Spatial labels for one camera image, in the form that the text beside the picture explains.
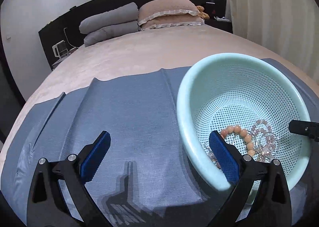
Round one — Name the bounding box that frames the brown teddy bear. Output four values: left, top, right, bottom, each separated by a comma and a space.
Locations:
196, 6, 210, 20

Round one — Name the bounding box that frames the blue cloth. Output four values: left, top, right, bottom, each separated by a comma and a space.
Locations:
0, 58, 319, 227

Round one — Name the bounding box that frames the cream curtain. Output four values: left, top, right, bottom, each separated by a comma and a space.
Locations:
225, 0, 319, 85

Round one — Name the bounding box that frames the pink frilled pillow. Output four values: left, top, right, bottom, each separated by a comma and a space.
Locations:
139, 14, 206, 30
138, 0, 199, 24

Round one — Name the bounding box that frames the pink bead bracelet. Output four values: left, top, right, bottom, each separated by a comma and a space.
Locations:
250, 119, 280, 164

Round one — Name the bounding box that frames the white kettle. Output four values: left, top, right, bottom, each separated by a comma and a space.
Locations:
52, 40, 71, 59

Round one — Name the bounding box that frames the black headboard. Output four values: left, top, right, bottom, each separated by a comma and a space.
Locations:
38, 0, 233, 71

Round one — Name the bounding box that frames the teal plastic mesh basket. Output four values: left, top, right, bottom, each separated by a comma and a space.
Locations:
176, 53, 312, 191

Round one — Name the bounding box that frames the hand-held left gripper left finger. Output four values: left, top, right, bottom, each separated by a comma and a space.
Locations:
27, 130, 111, 227

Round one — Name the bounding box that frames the white charging cable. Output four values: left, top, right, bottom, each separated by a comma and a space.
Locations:
63, 27, 76, 50

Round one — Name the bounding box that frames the orange bead bracelet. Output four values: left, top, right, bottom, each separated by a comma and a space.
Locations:
221, 124, 256, 160

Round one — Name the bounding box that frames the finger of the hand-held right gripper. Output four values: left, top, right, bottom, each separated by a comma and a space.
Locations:
288, 120, 319, 143

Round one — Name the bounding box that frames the grey pillow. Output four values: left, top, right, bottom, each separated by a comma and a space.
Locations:
79, 2, 139, 34
83, 20, 139, 47

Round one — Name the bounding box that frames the black nightstand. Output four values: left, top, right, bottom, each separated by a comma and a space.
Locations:
205, 19, 234, 34

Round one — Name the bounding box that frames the beige bed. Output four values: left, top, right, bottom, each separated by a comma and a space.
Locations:
0, 24, 319, 192

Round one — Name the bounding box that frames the black box with red triangle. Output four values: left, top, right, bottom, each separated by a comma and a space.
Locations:
205, 2, 218, 19

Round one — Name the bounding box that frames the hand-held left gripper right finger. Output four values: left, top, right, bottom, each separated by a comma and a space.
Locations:
208, 130, 292, 227

